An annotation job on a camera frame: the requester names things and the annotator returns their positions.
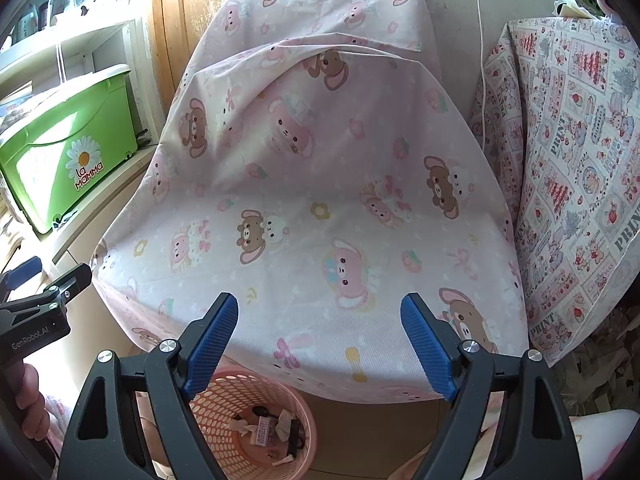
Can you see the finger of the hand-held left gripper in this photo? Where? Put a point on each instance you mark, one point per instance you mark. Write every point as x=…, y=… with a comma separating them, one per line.
x=75, y=277
x=22, y=270

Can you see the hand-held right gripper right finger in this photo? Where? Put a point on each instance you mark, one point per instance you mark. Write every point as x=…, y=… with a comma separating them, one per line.
x=430, y=345

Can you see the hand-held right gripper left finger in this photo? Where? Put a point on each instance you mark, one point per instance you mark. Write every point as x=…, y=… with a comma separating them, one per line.
x=210, y=345

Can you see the pink plastic mesh basket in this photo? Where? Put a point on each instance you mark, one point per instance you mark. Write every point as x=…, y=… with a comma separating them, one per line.
x=220, y=395

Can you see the black plastic spoon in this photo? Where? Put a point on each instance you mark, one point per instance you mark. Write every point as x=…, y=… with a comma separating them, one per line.
x=260, y=412

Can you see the small white tissue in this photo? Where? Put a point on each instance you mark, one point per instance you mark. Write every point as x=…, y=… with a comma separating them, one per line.
x=240, y=425

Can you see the pink checkered tissue pack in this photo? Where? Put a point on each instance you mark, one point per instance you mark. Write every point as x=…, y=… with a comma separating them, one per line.
x=263, y=432

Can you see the large white tissue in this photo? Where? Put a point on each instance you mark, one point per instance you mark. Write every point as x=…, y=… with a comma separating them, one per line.
x=284, y=425

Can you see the black sachet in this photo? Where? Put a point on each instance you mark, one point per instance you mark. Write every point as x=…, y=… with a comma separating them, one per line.
x=297, y=437

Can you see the person's left hand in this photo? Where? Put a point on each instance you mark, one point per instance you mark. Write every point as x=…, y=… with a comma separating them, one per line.
x=32, y=400

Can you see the cream cabinet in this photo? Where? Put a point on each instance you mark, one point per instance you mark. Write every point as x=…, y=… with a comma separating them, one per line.
x=100, y=215

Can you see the green plastic storage box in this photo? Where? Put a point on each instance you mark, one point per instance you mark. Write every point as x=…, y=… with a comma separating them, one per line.
x=50, y=130

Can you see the pink bear print sheet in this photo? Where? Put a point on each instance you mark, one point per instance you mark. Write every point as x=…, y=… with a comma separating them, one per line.
x=325, y=160

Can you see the white shelf unit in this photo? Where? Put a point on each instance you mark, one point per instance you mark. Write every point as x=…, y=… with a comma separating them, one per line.
x=130, y=60

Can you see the patchwork print cloth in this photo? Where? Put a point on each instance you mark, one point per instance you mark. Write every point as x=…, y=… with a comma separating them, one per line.
x=575, y=160

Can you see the wooden door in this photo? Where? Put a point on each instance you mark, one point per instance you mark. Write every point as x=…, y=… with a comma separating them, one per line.
x=200, y=10

